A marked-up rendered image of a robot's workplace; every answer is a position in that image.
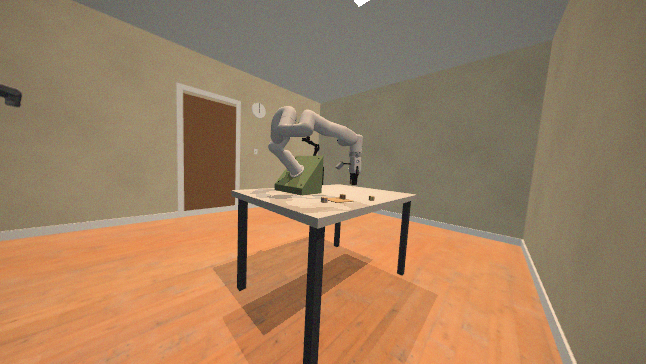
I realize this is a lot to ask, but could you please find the tan flat mat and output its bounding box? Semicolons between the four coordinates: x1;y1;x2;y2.
328;197;353;203

